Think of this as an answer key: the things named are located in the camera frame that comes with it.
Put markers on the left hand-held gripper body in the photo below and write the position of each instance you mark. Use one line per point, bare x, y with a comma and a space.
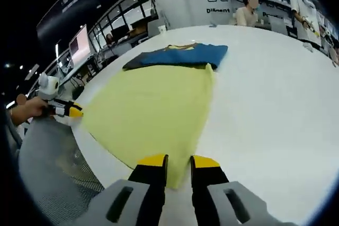
49, 87

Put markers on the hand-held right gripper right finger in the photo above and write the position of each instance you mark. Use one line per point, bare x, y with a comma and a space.
209, 183

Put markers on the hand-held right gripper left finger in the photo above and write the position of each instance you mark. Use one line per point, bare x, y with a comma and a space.
148, 183

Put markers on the yellow blue grey garment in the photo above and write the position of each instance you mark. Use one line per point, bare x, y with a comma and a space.
148, 109

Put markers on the person's left hand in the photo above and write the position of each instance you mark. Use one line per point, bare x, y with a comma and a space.
39, 108

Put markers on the pink-lit computer monitor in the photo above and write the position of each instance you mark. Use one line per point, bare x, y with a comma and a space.
79, 44

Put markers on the grey mesh office chair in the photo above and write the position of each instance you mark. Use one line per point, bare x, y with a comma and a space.
58, 167

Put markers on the large dark hanging screen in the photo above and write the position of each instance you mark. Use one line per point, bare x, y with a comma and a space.
66, 9

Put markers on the white paper cup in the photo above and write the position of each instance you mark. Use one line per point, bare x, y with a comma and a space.
162, 29

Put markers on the small grey table object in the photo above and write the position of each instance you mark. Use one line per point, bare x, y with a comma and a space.
213, 25

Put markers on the small white table object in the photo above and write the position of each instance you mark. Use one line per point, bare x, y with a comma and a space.
308, 46

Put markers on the grey laptop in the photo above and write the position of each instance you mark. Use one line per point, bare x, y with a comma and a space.
278, 26

